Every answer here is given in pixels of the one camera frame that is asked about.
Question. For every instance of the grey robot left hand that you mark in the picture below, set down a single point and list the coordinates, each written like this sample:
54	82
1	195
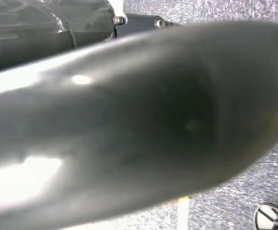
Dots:
139	120

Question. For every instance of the yellow floor tape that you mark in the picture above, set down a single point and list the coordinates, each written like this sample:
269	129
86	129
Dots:
183	212

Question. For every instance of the dark glossy robot body shell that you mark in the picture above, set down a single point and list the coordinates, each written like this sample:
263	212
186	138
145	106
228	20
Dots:
33	28

